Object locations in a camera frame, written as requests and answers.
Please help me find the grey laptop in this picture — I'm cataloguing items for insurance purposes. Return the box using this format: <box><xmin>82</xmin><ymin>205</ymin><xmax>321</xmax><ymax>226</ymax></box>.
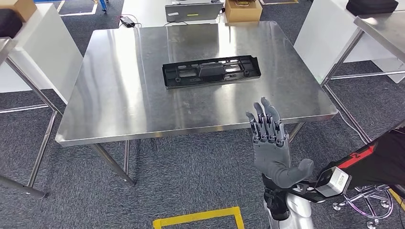
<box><xmin>165</xmin><ymin>1</ymin><xmax>224</xmax><ymax>23</ymax></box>

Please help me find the black plastic plate bracket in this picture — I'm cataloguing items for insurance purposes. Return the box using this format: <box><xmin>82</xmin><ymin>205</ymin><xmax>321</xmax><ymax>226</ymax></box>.
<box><xmin>162</xmin><ymin>55</ymin><xmax>262</xmax><ymax>90</ymax></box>

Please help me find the stainless steel table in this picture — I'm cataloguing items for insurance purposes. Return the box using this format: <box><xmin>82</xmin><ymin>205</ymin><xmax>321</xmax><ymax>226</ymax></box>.
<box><xmin>0</xmin><ymin>37</ymin><xmax>63</xmax><ymax>200</ymax></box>
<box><xmin>320</xmin><ymin>12</ymin><xmax>405</xmax><ymax>145</ymax></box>

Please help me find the black power adapter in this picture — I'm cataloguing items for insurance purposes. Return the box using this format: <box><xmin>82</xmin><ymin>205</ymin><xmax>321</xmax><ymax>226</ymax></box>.
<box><xmin>119</xmin><ymin>16</ymin><xmax>136</xmax><ymax>29</ymax></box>

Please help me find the black soft case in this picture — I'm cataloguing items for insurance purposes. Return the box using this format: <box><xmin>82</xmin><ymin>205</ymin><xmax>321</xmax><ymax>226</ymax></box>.
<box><xmin>0</xmin><ymin>9</ymin><xmax>24</xmax><ymax>39</ymax></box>

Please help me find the chrome swivel stool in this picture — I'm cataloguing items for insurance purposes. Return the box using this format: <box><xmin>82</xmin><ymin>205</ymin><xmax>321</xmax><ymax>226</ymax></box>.
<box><xmin>332</xmin><ymin>184</ymin><xmax>395</xmax><ymax>229</ymax></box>

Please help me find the stainless steel workbench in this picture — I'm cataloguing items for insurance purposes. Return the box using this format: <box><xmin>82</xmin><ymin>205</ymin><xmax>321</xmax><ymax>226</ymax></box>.
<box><xmin>55</xmin><ymin>20</ymin><xmax>339</xmax><ymax>187</ymax></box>

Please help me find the white desk block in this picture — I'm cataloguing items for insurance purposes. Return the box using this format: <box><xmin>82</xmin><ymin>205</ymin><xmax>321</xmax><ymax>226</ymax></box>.
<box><xmin>0</xmin><ymin>3</ymin><xmax>84</xmax><ymax>105</ymax></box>
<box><xmin>293</xmin><ymin>0</ymin><xmax>405</xmax><ymax>84</ymax></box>

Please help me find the black bag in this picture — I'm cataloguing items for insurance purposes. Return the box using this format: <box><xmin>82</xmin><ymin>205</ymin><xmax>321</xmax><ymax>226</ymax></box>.
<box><xmin>345</xmin><ymin>0</ymin><xmax>399</xmax><ymax>16</ymax></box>

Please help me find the blue steel shelf rack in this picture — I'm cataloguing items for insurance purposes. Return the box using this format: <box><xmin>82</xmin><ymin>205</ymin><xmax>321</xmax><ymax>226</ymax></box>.
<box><xmin>33</xmin><ymin>0</ymin><xmax>110</xmax><ymax>15</ymax></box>

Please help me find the yellow floor tape square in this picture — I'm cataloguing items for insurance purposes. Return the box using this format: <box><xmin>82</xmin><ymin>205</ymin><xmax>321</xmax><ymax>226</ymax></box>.
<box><xmin>388</xmin><ymin>188</ymin><xmax>405</xmax><ymax>212</ymax></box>

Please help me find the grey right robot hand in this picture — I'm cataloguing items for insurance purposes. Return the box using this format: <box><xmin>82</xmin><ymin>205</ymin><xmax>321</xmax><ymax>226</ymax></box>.
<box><xmin>245</xmin><ymin>97</ymin><xmax>314</xmax><ymax>189</ymax></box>

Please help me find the person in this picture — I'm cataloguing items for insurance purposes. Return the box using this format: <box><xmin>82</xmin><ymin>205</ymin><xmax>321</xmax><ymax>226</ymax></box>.
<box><xmin>318</xmin><ymin>126</ymin><xmax>405</xmax><ymax>199</ymax></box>

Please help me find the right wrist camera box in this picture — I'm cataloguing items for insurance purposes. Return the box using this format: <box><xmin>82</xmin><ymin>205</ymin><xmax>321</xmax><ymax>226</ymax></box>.
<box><xmin>289</xmin><ymin>166</ymin><xmax>352</xmax><ymax>204</ymax></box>

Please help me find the white floor cable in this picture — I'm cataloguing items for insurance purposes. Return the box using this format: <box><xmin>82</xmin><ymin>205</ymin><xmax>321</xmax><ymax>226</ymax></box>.
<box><xmin>336</xmin><ymin>108</ymin><xmax>371</xmax><ymax>143</ymax></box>

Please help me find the cardboard box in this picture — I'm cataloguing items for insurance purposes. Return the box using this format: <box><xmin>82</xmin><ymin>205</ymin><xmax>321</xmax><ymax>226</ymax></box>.
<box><xmin>224</xmin><ymin>0</ymin><xmax>263</xmax><ymax>23</ymax></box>
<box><xmin>0</xmin><ymin>0</ymin><xmax>38</xmax><ymax>23</ymax></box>

